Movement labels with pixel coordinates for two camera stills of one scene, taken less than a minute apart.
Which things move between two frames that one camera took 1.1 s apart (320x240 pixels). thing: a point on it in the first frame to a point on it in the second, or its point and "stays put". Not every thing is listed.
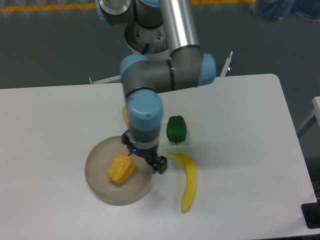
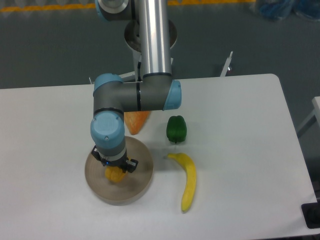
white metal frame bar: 226,65 stays put
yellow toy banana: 190,184 stays put
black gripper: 158,164 to 124,163
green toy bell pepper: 176,128 stays put
